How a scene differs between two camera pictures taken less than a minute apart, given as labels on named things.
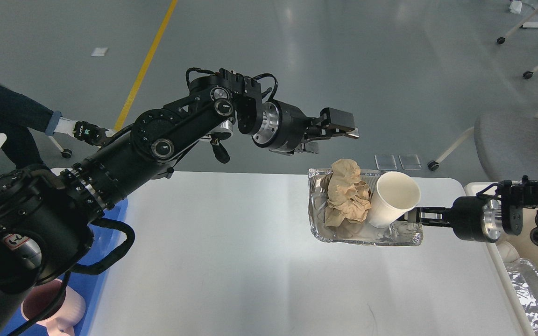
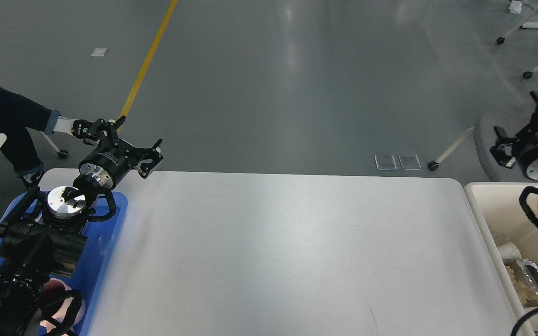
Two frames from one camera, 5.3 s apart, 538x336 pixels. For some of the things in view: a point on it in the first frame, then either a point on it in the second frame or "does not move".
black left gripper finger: (333, 122) -> (104, 133)
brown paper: (348, 199) -> (528, 297)
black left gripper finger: (310, 147) -> (141, 154)
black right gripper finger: (436, 216) -> (502, 151)
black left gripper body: (284, 127) -> (108, 162)
